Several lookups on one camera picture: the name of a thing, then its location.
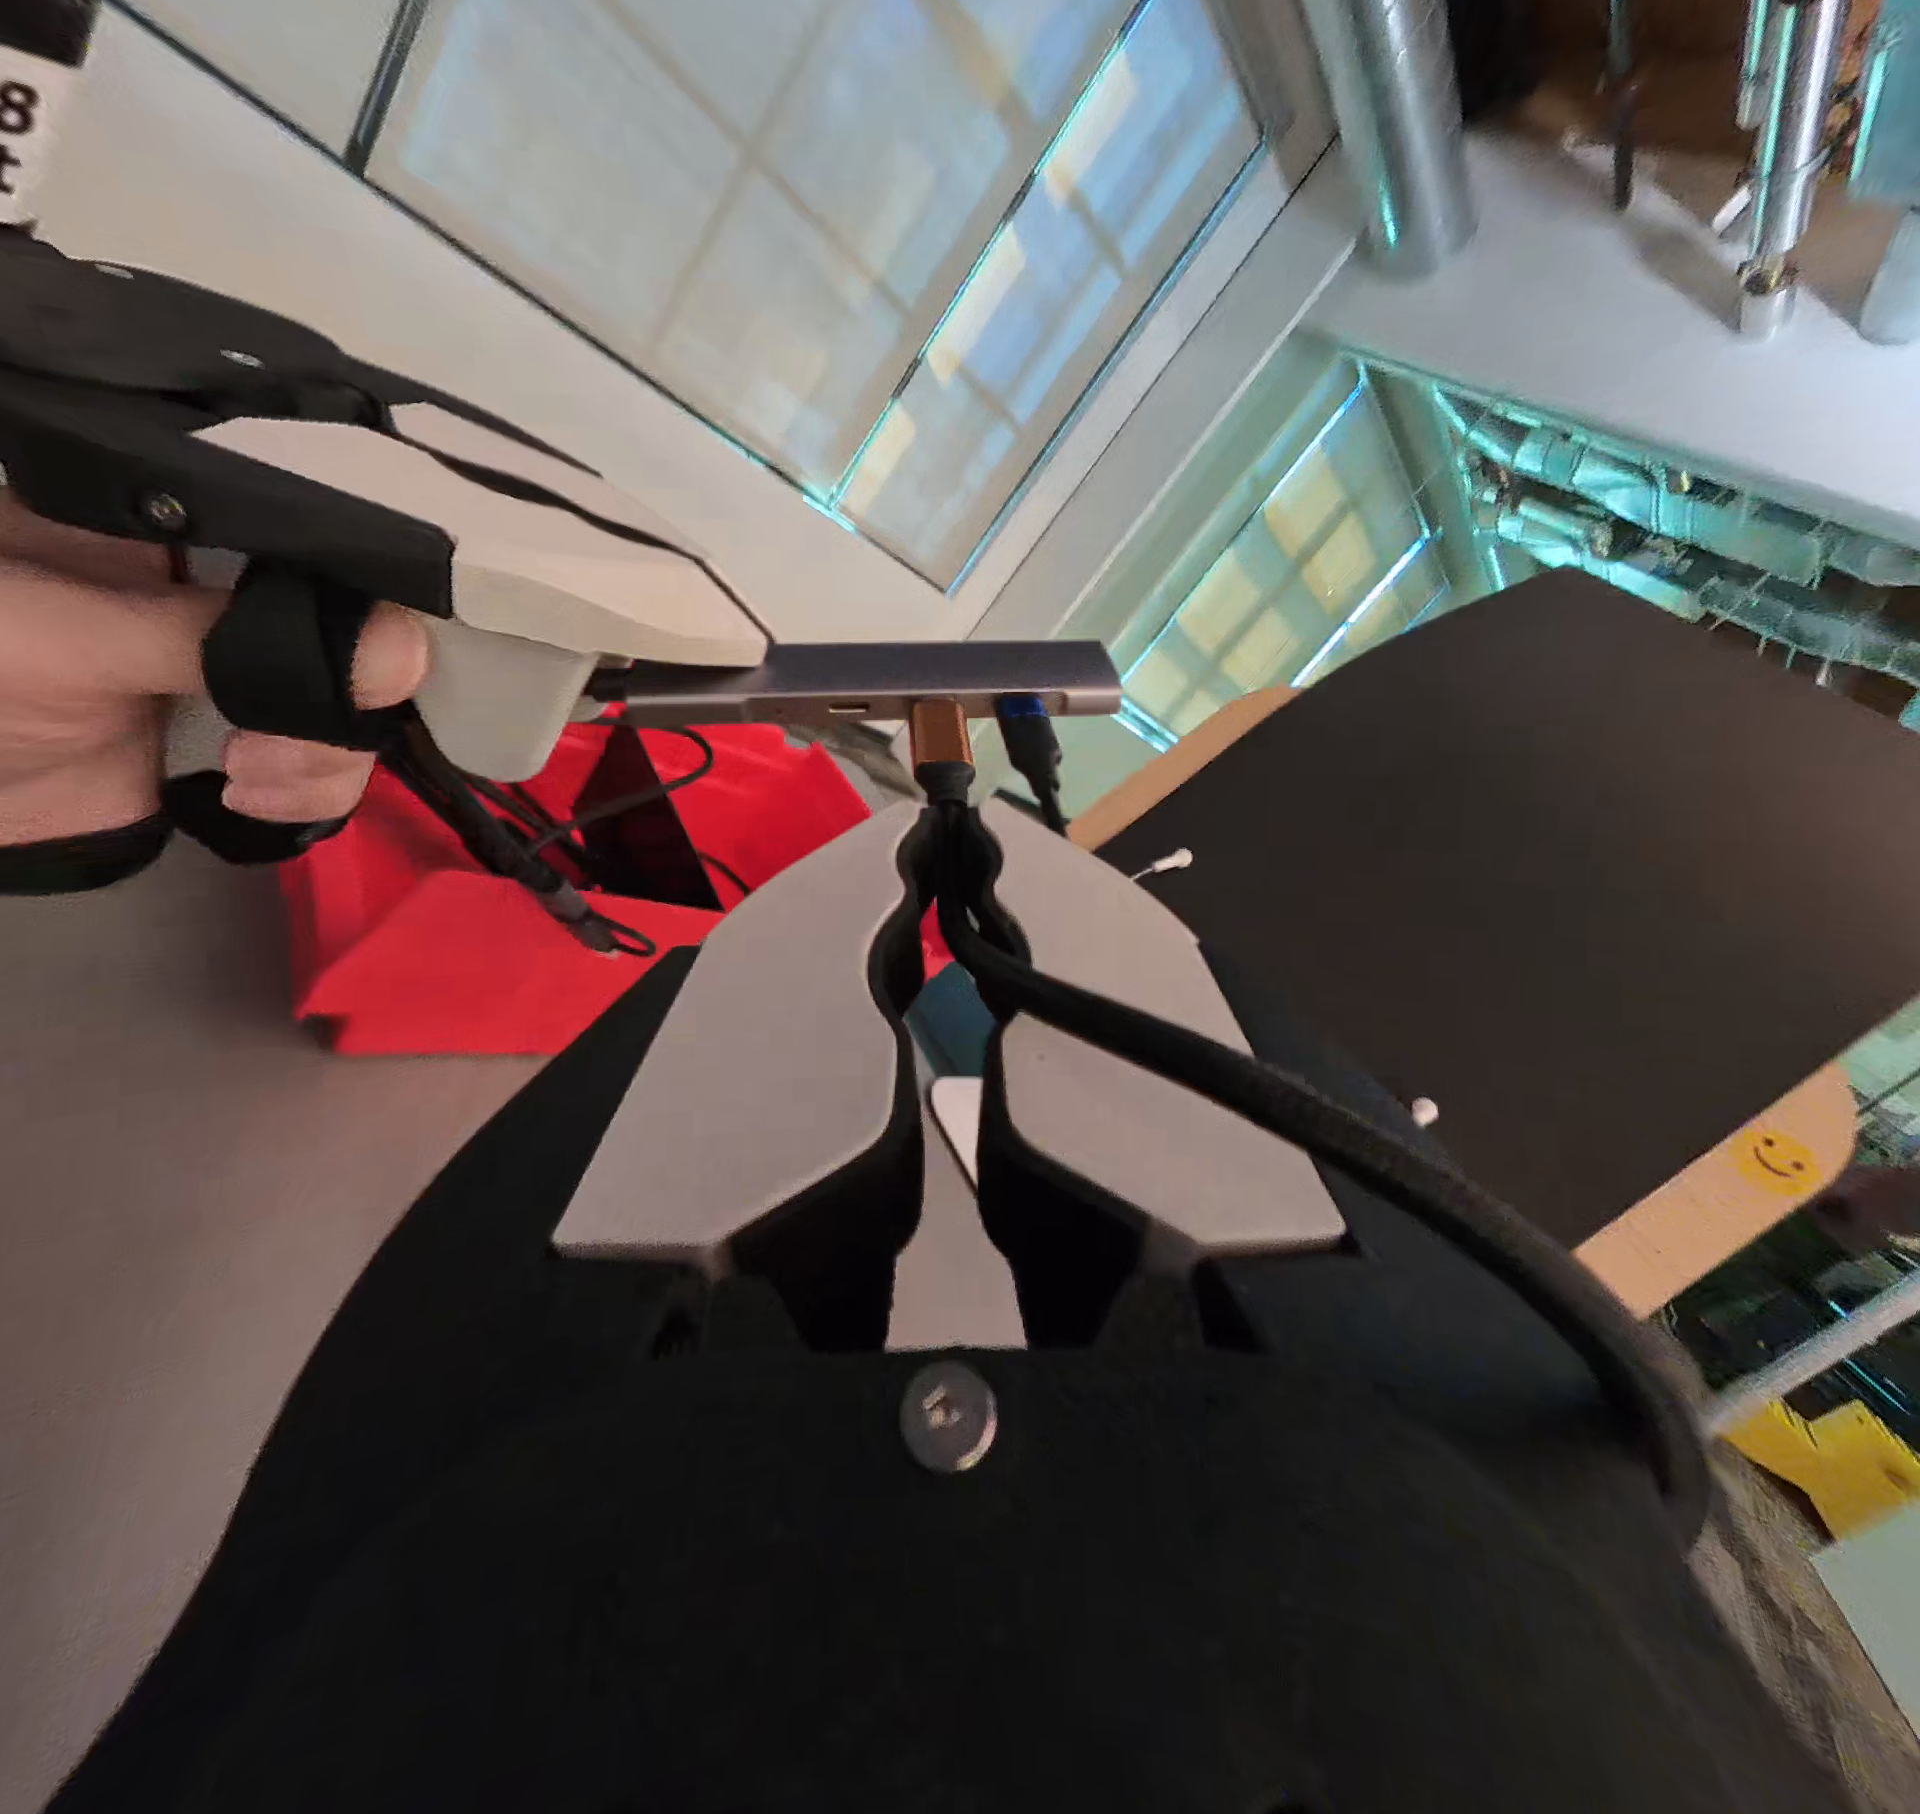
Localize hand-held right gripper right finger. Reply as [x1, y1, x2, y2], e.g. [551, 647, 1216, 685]
[971, 800, 1349, 1346]

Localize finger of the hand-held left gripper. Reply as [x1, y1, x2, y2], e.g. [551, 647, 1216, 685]
[390, 398, 711, 562]
[193, 413, 778, 787]

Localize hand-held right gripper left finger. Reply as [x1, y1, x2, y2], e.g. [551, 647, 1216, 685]
[550, 800, 924, 1346]

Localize grey usb hub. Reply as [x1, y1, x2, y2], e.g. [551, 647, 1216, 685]
[386, 639, 1123, 957]

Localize red plastic bin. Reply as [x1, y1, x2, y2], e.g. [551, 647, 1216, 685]
[278, 711, 962, 1064]

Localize braided cable orange plug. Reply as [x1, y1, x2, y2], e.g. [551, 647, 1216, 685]
[904, 696, 1716, 1553]

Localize black cable blue plug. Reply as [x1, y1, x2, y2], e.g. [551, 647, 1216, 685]
[993, 695, 1076, 841]

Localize yellow plastic bin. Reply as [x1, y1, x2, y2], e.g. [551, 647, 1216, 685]
[1722, 1399, 1920, 1540]

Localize person's left hand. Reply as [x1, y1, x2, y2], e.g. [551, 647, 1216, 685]
[0, 488, 433, 852]

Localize white tablet stand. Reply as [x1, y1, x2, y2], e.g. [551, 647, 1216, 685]
[927, 842, 1446, 1190]

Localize black charger box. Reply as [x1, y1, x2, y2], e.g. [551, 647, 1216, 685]
[904, 973, 994, 1085]

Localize black bin divider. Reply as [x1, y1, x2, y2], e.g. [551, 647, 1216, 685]
[577, 724, 725, 912]

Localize large window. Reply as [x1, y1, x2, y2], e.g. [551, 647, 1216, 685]
[350, 0, 1274, 597]

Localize black board wooden rim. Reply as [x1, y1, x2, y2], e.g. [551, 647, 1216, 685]
[1068, 567, 1920, 1325]

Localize glass partition window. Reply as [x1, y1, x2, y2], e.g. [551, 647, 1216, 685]
[1118, 352, 1455, 754]

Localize tangled black cables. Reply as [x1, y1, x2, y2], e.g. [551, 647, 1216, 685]
[510, 725, 759, 905]

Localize silver air duct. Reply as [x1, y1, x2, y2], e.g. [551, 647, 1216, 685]
[1274, 0, 1481, 279]

